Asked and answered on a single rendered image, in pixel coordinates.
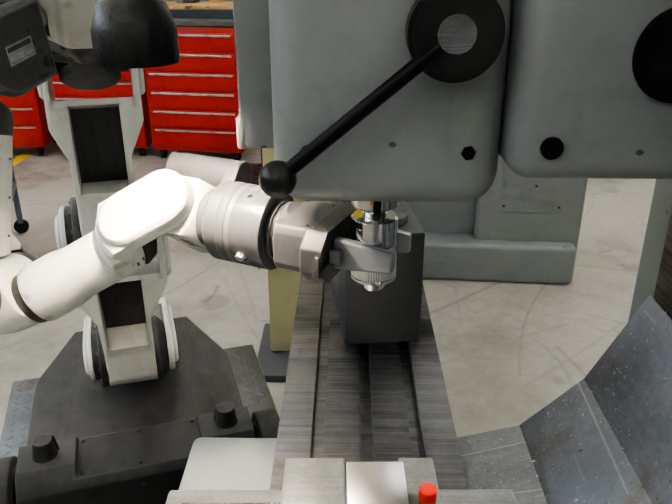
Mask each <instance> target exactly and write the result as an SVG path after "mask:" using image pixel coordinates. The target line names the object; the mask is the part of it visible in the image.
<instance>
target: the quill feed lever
mask: <svg viewBox="0 0 672 504"><path fill-rule="evenodd" d="M405 38H406V44H407V47H408V50H409V52H410V54H411V56H412V59H411V60H410V61H409V62H408V63H406V64H405V65H404V66H403V67H402V68H400V69H399V70H398V71H397V72H395V73H394V74H393V75H392V76H391V77H389V78H388V79H387V80H386V81H385V82H383V83H382V84H381V85H380V86H378V87H377V88H376V89H375V90H374V91H372V92H371V93H370V94H369V95H367V96H366V97H365V98H364V99H363V100H361V101H360V102H359V103H358V104H357V105H355V106H354V107H353V108H352V109H350V110H349V111H348V112H347V113H346V114H344V115H343V116H342V117H341V118H339V119H338V120H337V121H336V122H335V123H333V124H332V125H331V126H330V127H329V128H327V129H326V130H325V131H324V132H322V133H321V134H320V135H319V136H318V137H316V138H315V139H314V140H313V141H311V142H310V143H309V144H308V145H307V146H305V147H304V148H303V149H302V150H301V151H299V152H298V153H297V154H296V155H294V156H293V157H292V158H291V159H290V160H288V161H287V162H285V161H282V160H273V161H270V162H268V163H266V164H265V165H264V166H263V167H262V169H261V171H260V173H259V185H260V188H261V189H262V191H263V192H264V193H265V194H266V195H268V196H270V197H272V198H283V197H286V196H288V195H289V194H290V193H291V192H292V191H293V190H294V188H295V186H296V182H297V177H296V174H297V173H298V172H299V171H301V170H302V169H303V168H304V167H306V166H307V165H308V164H309V163H310V162H312V161H313V160H314V159H315V158H317V157H318V156H319V155H320V154H322V153H323V152H324V151H325V150H326V149H328V148H329V147H330V146H331V145H333V144H334V143H335V142H336V141H338V140H339V139H340V138H341V137H343V136H344V135H345V134H346V133H347V132H349V131H350V130H351V129H352V128H354V127H355V126H356V125H357V124H359V123H360V122H361V121H362V120H363V119H365V118H366V117H367V116H368V115H370V114H371V113H372V112H373V111H375V110H376V109H377V108H378V107H379V106H381V105H382V104H383V103H384V102H386V101H387V100H388V99H389V98H391V97H392V96H393V95H394V94H396V93H397V92H398V91H399V90H400V89H402V88H403V87H404V86H405V85H407V84H408V83H409V82H410V81H412V80H413V79H414V78H415V77H416V76H418V75H419V74H420V73H421V72H424V73H425V74H426V75H428V76H430V77H431V78H433V79H435V80H438V81H441V82H446V83H461V82H465V81H469V80H471V79H474V78H476V77H478V76H479V75H481V74H482V73H484V72H485V71H486V70H487V69H488V68H489V67H490V66H491V65H492V64H493V63H494V62H495V60H496V59H497V57H498V55H499V53H500V52H501V49H502V46H503V43H504V39H505V18H504V15H503V11H502V9H501V7H500V5H499V3H498V2H497V0H416V1H415V2H414V4H413V6H412V7H411V9H410V12H409V14H408V17H407V21H406V26H405Z"/></svg>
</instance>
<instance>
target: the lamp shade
mask: <svg viewBox="0 0 672 504"><path fill-rule="evenodd" d="M91 38H92V46H93V53H94V60H95V65H97V66H99V67H105V68H118V69H136V68H153V67H162V66H168V65H173V64H176V63H179V62H180V53H179V42H178V31H177V27H176V24H175V22H174V20H173V17H172V15H171V12H170V10H169V7H168V5H167V2H166V1H165V0H98V1H97V2H96V4H95V9H94V15H93V20H92V26H91Z"/></svg>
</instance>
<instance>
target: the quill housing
mask: <svg viewBox="0 0 672 504"><path fill-rule="evenodd" d="M268 1H269V28H270V55H271V82H272V109H273V136H274V160H282V161H285V162H287V161H288V160H290V159H291V158H292V157H293V156H294V155H296V154H297V153H298V152H299V151H301V150H302V149H303V148H304V147H305V146H307V145H308V144H309V143H310V142H311V141H313V140H314V139H315V138H316V137H318V136H319V135H320V134H321V133H322V132H324V131H325V130H326V129H327V128H329V127H330V126H331V125H332V124H333V123H335V122H336V121H337V120H338V119H339V118H341V117H342V116H343V115H344V114H346V113H347V112H348V111H349V110H350V109H352V108H353V107H354V106H355V105H357V104H358V103H359V102H360V101H361V100H363V99H364V98H365V97H366V96H367V95H369V94H370V93H371V92H372V91H374V90H375V89H376V88H377V87H378V86H380V85H381V84H382V83H383V82H385V81H386V80H387V79H388V78H389V77H391V76H392V75H393V74H394V73H395V72H397V71H398V70H399V69H400V68H402V67H403V66H404V65H405V64H406V63H408V62H409V61H410V60H411V59H412V56H411V54H410V52H409V50H408V47H407V44H406V38H405V26H406V21H407V17H408V14H409V12H410V9H411V7H412V6H413V4H414V2H415V1H416V0H268ZM497 2H498V3H499V5H500V7H501V9H502V11H503V15H504V18H505V39H504V43H503V46H502V49H501V52H500V53H499V55H498V57H497V59H496V60H495V62H494V63H493V64H492V65H491V66H490V67H489V68H488V69H487V70H486V71H485V72H484V73H482V74H481V75H479V76H478V77H476V78H474V79H471V80H469V81H465V82H461V83H446V82H441V81H438V80H435V79H433V78H431V77H430V76H428V75H426V74H425V73H424V72H421V73H420V74H419V75H418V76H416V77H415V78H414V79H413V80H412V81H410V82H409V83H408V84H407V85H405V86H404V87H403V88H402V89H400V90H399V91H398V92H397V93H396V94H394V95H393V96H392V97H391V98H389V99H388V100H387V101H386V102H384V103H383V104H382V105H381V106H379V107H378V108H377V109H376V110H375V111H373V112H372V113H371V114H370V115H368V116H367V117H366V118H365V119H363V120H362V121H361V122H360V123H359V124H357V125H356V126H355V127H354V128H352V129H351V130H350V131H349V132H347V133H346V134H345V135H344V136H343V137H341V138H340V139H339V140H338V141H336V142H335V143H334V144H333V145H331V146H330V147H329V148H328V149H326V150H325V151H324V152H323V153H322V154H320V155H319V156H318V157H317V158H315V159H314V160H313V161H312V162H310V163H309V164H308V165H307V166H306V167H304V168H303V169H302V170H301V171H299V172H298V173H297V174H296V177H297V182H296V186H295V188H294V190H293V191H292V192H291V193H290V194H289V195H290V196H292V197H294V198H296V199H299V200H305V201H423V202H464V201H471V200H475V199H477V198H479V197H481V196H482V195H484V194H485V193H486V192H487V191H488V190H489V189H490V187H491V186H492V184H493V183H494V180H495V176H496V173H497V163H498V153H499V143H500V133H501V122H502V112H503V102H504V92H505V82H506V71H507V61H508V51H509V41H510V30H511V20H512V10H513V0H497Z"/></svg>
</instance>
